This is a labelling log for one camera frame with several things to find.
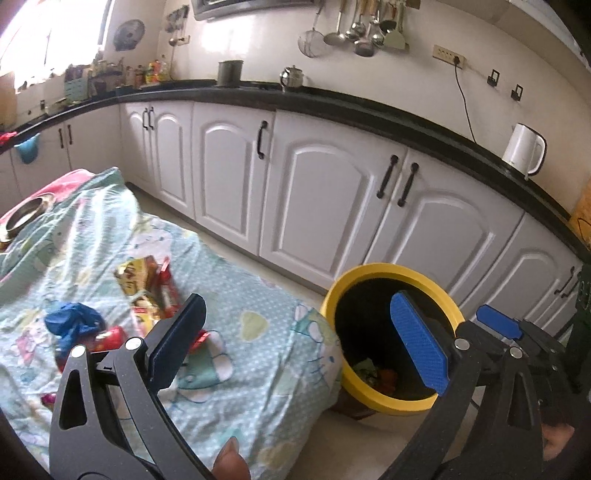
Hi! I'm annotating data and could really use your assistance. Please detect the pale green spatula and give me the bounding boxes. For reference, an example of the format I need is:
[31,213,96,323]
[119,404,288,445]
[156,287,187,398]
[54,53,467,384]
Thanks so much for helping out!
[385,9,411,51]

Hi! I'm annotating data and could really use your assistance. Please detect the white base cabinet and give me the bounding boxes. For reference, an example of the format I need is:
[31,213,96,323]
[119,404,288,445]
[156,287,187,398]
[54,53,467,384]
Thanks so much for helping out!
[0,100,585,333]

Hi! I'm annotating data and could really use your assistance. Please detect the person's right hand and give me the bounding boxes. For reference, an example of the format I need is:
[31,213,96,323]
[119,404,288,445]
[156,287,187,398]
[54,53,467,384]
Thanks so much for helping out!
[542,422,575,462]

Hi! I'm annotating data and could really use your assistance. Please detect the white electric kettle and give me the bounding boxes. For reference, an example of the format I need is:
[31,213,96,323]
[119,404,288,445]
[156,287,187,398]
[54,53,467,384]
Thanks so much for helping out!
[502,123,548,176]

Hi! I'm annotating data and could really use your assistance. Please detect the window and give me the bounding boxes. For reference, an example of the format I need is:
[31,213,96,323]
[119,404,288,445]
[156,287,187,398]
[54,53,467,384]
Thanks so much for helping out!
[0,0,114,80]

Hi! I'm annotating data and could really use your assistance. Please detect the tan cutting board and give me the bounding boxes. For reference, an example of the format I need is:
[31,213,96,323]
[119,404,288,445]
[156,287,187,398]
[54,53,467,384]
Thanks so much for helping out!
[568,185,591,252]

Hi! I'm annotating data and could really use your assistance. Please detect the black range hood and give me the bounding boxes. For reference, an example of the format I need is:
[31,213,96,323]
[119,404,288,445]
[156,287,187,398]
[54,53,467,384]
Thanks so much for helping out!
[191,0,324,21]

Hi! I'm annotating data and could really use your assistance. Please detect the person's left hand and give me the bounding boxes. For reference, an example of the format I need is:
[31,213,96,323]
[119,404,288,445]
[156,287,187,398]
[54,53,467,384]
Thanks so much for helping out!
[213,436,251,480]

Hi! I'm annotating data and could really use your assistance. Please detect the yellow snack wrapper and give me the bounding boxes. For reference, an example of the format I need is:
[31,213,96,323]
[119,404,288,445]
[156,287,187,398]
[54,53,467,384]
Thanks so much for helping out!
[115,256,160,294]

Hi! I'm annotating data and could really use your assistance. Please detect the metal teapot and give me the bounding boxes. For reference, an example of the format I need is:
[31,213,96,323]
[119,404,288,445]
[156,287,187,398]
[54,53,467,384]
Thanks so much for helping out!
[280,65,305,92]

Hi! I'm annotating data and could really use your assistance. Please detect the blue plastic bag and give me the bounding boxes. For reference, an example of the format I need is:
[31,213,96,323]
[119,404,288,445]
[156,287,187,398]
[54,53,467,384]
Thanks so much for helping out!
[44,302,105,337]

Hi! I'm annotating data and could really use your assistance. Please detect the black power cable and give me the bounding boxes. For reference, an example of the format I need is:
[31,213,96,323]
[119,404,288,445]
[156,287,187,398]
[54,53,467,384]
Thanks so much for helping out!
[455,58,477,144]

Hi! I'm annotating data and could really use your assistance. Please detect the pale green tissue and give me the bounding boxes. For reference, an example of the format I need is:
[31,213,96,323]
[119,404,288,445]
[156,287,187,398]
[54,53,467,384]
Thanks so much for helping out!
[353,360,380,385]

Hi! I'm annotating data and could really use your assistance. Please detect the wall power outlet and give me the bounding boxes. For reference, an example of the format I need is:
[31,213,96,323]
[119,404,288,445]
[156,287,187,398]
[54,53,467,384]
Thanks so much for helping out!
[433,45,467,69]

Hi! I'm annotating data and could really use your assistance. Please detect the pink blanket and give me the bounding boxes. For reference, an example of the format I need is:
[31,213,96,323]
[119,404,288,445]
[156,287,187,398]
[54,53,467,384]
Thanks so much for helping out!
[0,168,100,282]

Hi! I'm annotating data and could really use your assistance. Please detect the cartoon printed blue blanket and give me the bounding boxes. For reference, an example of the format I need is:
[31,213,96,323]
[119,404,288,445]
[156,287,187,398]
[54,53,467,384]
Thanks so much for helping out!
[0,167,345,480]

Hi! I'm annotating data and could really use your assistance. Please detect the black kitchen countertop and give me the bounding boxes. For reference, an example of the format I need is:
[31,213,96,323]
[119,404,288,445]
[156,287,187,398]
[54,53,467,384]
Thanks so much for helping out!
[0,79,591,259]

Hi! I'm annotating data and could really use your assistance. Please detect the metal bowl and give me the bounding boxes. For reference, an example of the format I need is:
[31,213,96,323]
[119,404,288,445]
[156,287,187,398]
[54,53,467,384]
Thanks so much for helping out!
[0,194,55,241]

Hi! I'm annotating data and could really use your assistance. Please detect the yellow rimmed trash bin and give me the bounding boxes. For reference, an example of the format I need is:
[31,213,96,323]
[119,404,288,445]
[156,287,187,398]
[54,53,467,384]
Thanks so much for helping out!
[321,263,466,416]

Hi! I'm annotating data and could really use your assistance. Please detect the red glossy snack packet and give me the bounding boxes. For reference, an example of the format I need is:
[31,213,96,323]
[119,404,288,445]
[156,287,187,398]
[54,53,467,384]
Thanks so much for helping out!
[90,325,208,355]

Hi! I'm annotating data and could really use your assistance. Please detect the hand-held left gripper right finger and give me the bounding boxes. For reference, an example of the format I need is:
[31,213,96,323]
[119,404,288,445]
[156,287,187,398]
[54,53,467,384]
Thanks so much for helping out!
[381,291,541,480]

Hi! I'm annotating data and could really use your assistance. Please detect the large metal ladle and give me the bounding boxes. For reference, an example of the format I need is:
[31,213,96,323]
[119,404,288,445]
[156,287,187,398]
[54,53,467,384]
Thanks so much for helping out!
[355,9,376,57]

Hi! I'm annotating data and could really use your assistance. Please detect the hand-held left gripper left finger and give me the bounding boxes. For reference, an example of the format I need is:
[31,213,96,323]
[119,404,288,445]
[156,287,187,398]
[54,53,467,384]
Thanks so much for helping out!
[48,294,215,480]

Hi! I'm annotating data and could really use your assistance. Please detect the red striped snack wrapper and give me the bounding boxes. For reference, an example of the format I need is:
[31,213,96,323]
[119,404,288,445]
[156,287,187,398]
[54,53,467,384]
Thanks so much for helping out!
[157,258,182,320]

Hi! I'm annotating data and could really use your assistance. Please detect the hanging small kitchen tools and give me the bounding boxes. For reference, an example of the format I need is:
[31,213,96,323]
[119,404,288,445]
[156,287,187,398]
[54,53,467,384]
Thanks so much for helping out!
[166,7,191,47]

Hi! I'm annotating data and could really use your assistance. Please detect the dark metal pot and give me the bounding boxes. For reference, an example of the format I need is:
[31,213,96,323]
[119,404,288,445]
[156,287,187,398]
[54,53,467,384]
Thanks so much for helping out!
[218,60,244,88]

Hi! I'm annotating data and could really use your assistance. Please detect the brown printed snack wrapper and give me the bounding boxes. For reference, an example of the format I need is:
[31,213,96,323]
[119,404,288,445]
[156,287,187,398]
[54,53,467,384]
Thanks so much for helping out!
[129,291,163,337]

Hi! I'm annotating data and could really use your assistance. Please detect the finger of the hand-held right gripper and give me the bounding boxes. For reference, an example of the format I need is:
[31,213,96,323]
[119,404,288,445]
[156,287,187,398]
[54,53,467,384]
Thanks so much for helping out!
[459,305,523,344]
[524,319,573,370]

